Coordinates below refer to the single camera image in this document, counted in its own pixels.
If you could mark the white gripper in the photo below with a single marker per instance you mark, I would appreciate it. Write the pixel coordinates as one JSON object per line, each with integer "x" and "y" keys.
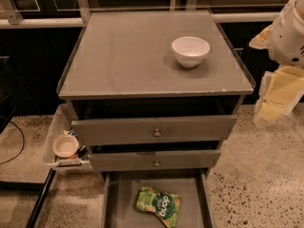
{"x": 287, "y": 39}

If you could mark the green rice chip bag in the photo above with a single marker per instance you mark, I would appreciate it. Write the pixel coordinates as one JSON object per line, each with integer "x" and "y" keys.
{"x": 165, "y": 206}

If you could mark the grey top drawer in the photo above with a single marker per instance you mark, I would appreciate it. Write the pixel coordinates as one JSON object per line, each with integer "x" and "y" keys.
{"x": 141, "y": 130}

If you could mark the grey drawer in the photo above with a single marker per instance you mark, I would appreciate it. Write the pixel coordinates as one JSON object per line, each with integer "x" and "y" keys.
{"x": 121, "y": 190}
{"x": 141, "y": 130}
{"x": 134, "y": 161}

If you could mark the grey middle drawer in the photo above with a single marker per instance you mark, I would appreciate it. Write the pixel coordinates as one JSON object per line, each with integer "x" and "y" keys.
{"x": 134, "y": 161}

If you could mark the grey drawer cabinet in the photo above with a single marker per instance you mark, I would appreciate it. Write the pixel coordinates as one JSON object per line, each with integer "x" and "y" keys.
{"x": 124, "y": 67}

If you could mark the brass top drawer knob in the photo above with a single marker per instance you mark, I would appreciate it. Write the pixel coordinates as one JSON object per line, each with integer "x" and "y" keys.
{"x": 157, "y": 133}

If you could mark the brass drawer knob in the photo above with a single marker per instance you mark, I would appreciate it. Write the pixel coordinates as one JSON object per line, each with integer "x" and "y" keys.
{"x": 156, "y": 163}
{"x": 157, "y": 133}

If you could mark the brass middle drawer knob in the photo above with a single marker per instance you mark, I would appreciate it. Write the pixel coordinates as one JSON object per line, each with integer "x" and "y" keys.
{"x": 156, "y": 163}

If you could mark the grey bottom drawer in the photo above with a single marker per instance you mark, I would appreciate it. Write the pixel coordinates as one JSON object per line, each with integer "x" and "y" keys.
{"x": 121, "y": 190}

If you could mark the white ceramic bowl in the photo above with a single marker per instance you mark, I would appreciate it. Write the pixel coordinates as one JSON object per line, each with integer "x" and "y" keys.
{"x": 190, "y": 51}

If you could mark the small beige bowl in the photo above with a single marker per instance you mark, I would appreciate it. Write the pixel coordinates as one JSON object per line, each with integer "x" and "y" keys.
{"x": 65, "y": 146}

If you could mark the white metal rail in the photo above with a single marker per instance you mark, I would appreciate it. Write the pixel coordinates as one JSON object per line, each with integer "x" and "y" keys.
{"x": 78, "y": 22}

